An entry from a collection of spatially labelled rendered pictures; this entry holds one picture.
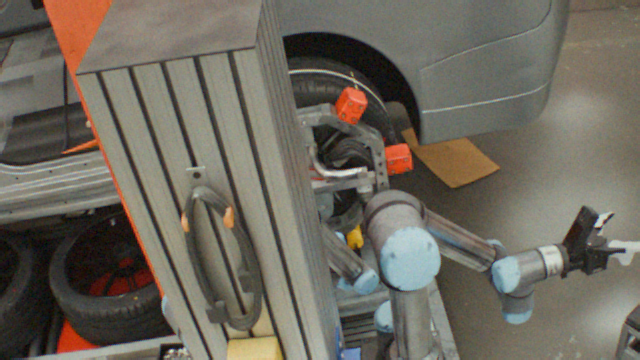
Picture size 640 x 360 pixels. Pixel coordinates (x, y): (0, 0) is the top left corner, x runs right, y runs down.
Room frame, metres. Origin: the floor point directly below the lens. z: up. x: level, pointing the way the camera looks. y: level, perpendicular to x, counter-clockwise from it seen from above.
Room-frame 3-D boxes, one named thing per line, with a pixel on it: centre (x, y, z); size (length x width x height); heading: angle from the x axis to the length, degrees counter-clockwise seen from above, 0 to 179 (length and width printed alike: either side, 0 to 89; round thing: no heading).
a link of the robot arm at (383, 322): (1.18, -0.12, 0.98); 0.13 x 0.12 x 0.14; 7
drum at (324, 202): (1.95, 0.04, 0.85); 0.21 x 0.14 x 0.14; 179
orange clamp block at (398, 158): (2.03, -0.28, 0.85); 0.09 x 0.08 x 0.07; 89
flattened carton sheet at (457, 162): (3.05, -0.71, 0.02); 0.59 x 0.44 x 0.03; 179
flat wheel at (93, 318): (2.22, 0.85, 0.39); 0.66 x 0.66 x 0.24
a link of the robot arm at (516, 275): (1.09, -0.40, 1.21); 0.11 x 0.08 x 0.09; 97
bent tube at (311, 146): (1.90, -0.06, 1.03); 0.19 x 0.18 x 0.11; 179
